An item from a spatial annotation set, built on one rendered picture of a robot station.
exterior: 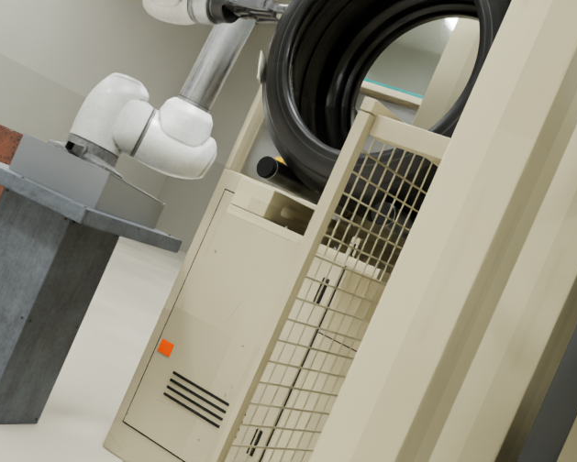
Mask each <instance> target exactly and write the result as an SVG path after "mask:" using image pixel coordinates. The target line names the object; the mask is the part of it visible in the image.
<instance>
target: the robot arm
mask: <svg viewBox="0 0 577 462"><path fill-rule="evenodd" d="M142 3H143V6H144V8H145V10H146V11H147V13H148V14H150V15H151V16H152V17H155V18H157V19H159V20H161V21H164V22H168V23H172V24H177V25H192V24H207V25H214V26H213V28H212V30H211V32H210V34H209V36H208V38H207V40H206V42H205V45H204V46H203V48H202V50H201V52H200V54H199V56H198V58H197V60H196V62H195V64H194V67H193V68H192V70H191V71H190V73H189V75H188V77H187V79H186V81H185V83H184V85H183V88H182V90H181V91H180V93H179V95H178V97H173V98H171V99H169V100H167V101H166V102H165V103H164V105H163V106H162V107H161V109H160V110H157V109H155V108H153V107H152V106H151V105H150V104H148V101H149V98H150V97H149V94H148V92H147V89H146V88H145V87H144V86H143V84H142V83H141V82H139V81H138V80H136V79H133V78H131V77H129V76H126V75H124V74H121V73H117V72H114V73H112V74H110V75H109V76H107V77H106V78H104V79H103V80H102V81H101V82H100V83H99V84H97V85H96V87H95V88H94V89H93V90H92V91H91V92H90V93H89V94H88V96H87V97H86V99H85V100H84V102H83V105H82V106H81V108H80V110H79V112H78V114H77V116H76V118H75V120H74V122H73V125H72V129H71V131H70V133H69V135H68V136H67V138H65V140H64V142H59V141H55V140H51V139H49V141H48V144H50V145H52V146H54V147H56V148H58V149H61V150H64V151H66V152H68V153H70V154H72V155H73V156H76V157H78V158H80V159H82V160H85V161H88V162H90V163H92V164H94V165H95V166H97V167H100V168H102V169H104V170H106V171H109V172H111V173H113V174H115V175H116V176H117V177H119V178H121V179H122V180H123V179H124V178H123V177H122V176H121V175H120V174H119V173H118V172H117V171H116V170H115V166H116V164H117V160H118V158H119V156H120V154H121V153H122V154H124V155H128V156H130V157H132V158H134V159H136V160H138V161H139V162H141V163H143V164H144V165H146V166H148V167H150V168H152V169H154V170H156V171H158V172H160V173H163V174H165V175H168V176H172V177H175V178H180V179H189V180H195V179H201V178H203V177H204V176H205V174H206V173H207V171H208V170H209V168H210V167H211V165H212V164H213V162H214V160H215V158H216V142H215V140H214V139H213V138H211V137H210V134H211V130H212V127H213V121H212V117H211V115H210V114H209V112H210V110H211V108H212V106H213V104H214V102H215V100H216V98H217V96H218V94H219V92H220V90H221V88H222V86H223V84H224V82H225V80H226V78H227V77H228V75H229V73H230V71H231V69H232V67H233V65H234V63H235V61H236V59H237V57H238V55H239V53H240V51H241V49H242V47H243V46H244V44H245V42H246V40H247V38H248V37H249V35H250V32H251V31H252V29H253V27H254V25H255V24H256V25H260V24H278V22H279V20H280V18H281V16H282V14H283V11H284V9H285V8H286V7H287V6H288V5H278V4H277V3H272V0H142Z"/></svg>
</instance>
